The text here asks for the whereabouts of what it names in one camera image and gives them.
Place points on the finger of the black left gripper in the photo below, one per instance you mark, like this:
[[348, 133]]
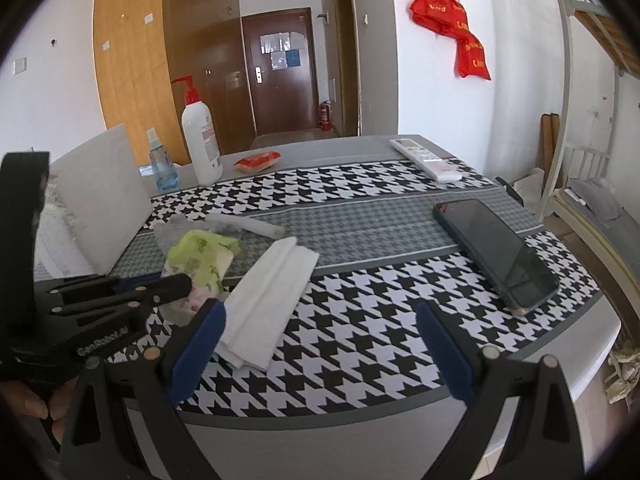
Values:
[[93, 286], [162, 291]]

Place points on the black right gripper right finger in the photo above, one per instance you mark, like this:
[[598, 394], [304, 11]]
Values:
[[543, 440]]

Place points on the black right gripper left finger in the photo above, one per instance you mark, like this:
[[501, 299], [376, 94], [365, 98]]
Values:
[[99, 440]]

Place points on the green tissue packet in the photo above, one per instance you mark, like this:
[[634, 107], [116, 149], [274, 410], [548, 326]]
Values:
[[205, 257]]

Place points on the grey sock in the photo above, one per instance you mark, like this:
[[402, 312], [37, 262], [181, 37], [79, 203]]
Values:
[[168, 234]]

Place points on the white tissue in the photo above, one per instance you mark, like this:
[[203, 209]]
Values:
[[260, 306]]

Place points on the left hand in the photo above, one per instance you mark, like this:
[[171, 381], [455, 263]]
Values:
[[24, 402]]

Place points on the blue spray bottle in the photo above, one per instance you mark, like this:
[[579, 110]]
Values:
[[163, 168]]

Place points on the white styrofoam box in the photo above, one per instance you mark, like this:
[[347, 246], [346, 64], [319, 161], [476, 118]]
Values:
[[95, 204]]

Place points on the red snack packet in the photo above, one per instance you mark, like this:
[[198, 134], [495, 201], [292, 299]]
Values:
[[258, 162]]

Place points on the white red pump bottle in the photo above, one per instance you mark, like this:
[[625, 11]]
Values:
[[199, 132]]

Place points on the black smartphone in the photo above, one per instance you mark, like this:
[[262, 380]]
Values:
[[521, 279]]

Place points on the houndstooth table cloth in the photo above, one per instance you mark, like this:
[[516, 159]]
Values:
[[352, 343]]

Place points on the red fire extinguisher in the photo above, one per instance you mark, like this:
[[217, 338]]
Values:
[[325, 116]]

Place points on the light wooden wardrobe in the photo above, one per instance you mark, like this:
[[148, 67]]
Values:
[[142, 48]]

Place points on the dark brown entrance door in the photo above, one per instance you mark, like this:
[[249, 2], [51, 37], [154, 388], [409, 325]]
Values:
[[281, 64]]

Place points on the white remote control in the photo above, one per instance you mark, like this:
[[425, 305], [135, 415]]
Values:
[[437, 168]]

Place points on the red hanging bags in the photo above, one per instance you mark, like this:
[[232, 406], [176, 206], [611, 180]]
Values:
[[448, 18]]

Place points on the white metal bunk bed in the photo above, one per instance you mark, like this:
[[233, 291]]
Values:
[[593, 178]]

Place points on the white wall switch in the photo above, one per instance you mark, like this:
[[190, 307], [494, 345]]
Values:
[[19, 65]]

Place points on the wooden sticks by wall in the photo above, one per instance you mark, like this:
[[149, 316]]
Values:
[[548, 136]]

